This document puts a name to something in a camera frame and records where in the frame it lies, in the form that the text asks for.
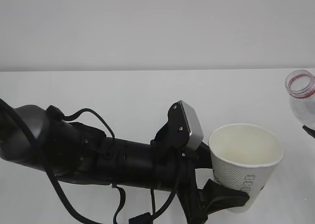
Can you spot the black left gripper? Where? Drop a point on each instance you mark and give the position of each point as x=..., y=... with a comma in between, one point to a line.
x=197, y=204

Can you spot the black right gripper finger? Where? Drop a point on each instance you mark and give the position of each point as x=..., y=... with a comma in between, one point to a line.
x=309, y=131

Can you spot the white paper coffee cup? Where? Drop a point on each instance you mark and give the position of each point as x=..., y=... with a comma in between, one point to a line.
x=244, y=157

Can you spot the clear water bottle red label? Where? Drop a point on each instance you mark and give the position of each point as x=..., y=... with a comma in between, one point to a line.
x=300, y=85

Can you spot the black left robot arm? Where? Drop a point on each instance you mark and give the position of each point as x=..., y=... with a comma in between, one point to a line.
x=71, y=152

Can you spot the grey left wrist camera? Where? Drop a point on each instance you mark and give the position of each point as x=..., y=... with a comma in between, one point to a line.
x=183, y=122

